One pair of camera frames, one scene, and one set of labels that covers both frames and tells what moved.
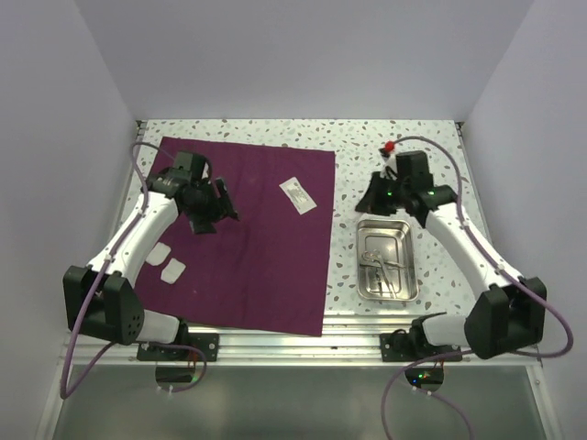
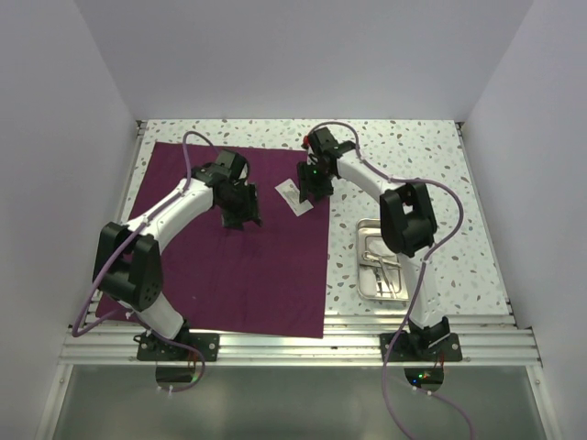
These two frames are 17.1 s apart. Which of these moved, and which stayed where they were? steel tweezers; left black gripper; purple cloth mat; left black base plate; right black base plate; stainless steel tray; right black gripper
Moved: left black gripper; right black gripper
Stayed: steel tweezers; purple cloth mat; right black base plate; left black base plate; stainless steel tray
